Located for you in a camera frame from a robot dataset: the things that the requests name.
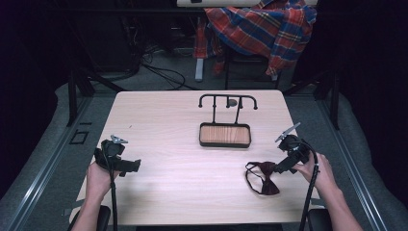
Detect red blue plaid shirt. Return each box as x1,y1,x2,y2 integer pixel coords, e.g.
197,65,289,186
192,0,319,78

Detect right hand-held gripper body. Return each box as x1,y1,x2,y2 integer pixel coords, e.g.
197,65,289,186
274,122,311,170

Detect black metal stand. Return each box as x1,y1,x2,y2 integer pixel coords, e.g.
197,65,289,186
65,65,126,128
282,68,341,131

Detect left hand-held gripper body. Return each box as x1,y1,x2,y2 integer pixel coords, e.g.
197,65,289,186
93,135,129,172

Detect black floor cables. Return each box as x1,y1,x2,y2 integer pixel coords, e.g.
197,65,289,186
121,18,200,91

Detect black rack with wooden tray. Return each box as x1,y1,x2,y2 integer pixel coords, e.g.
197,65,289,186
197,93,259,149

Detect white desk leg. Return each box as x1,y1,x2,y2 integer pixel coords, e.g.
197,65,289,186
194,57,205,83

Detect black chair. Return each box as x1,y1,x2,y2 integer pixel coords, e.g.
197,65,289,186
223,44,281,91

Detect dark red bow tie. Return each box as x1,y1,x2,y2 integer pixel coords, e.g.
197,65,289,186
244,161,281,196

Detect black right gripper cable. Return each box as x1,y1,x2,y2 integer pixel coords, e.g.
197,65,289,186
297,140,320,231

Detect person's right hand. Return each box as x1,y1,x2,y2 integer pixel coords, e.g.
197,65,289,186
292,151,336,194

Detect person's left hand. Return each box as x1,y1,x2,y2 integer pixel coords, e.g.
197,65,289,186
86,160,122,201

